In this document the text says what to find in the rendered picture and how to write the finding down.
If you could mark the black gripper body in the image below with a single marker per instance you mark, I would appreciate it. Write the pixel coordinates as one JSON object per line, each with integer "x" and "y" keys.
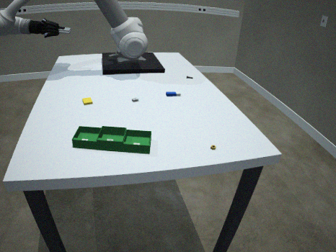
{"x": 35, "y": 27}

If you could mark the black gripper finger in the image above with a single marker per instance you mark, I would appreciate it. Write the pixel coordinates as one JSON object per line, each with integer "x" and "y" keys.
{"x": 54, "y": 26}
{"x": 53, "y": 33}

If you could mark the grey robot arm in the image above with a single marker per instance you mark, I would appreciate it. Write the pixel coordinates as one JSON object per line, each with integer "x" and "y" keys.
{"x": 126, "y": 31}

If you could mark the green rack of bins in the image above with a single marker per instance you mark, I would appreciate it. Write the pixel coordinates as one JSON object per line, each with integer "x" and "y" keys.
{"x": 117, "y": 139}

